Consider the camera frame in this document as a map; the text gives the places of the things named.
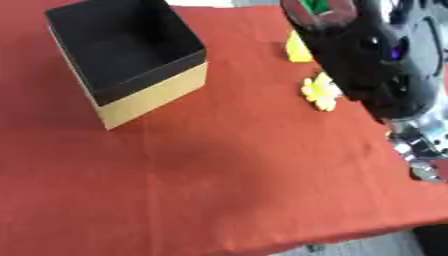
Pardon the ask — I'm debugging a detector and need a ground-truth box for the tan cardboard box black inside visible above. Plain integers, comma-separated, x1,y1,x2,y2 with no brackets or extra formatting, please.
43,0,210,131

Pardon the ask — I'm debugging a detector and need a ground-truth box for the yellow flower-shaped toy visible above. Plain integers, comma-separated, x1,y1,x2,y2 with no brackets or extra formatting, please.
299,71,345,113

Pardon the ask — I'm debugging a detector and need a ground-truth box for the yellow block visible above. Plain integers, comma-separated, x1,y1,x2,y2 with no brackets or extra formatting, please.
283,29,315,64

